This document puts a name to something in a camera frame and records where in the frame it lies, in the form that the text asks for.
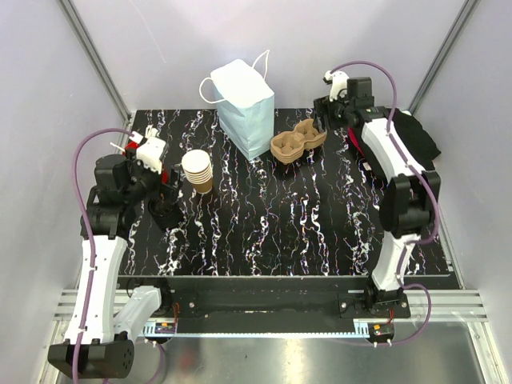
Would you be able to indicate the light blue paper bag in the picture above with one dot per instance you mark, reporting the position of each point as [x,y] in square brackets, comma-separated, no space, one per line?
[244,103]

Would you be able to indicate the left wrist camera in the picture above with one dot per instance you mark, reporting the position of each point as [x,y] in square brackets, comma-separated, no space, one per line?
[151,149]

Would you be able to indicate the black cloth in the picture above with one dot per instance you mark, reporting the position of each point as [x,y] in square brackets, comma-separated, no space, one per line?
[418,142]

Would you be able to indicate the red cup with stirrers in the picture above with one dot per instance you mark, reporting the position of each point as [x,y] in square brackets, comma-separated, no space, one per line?
[130,152]

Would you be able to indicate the stack of paper cups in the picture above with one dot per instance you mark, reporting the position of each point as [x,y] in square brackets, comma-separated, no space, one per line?
[196,165]

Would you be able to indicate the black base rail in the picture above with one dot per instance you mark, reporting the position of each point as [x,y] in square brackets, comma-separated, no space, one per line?
[217,306]

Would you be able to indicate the stack of pulp cup carriers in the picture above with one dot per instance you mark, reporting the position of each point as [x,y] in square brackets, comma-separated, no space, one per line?
[289,146]

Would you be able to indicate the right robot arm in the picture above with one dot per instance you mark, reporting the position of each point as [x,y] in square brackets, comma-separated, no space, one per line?
[409,204]

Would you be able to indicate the stack of black lids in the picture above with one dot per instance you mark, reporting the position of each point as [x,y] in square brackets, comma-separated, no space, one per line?
[166,215]

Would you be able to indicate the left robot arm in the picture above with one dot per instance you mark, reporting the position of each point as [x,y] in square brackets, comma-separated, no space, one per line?
[99,341]

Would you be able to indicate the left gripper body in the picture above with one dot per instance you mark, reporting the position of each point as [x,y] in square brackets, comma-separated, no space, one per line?
[146,183]

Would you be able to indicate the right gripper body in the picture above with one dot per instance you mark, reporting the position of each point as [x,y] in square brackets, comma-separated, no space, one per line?
[334,112]

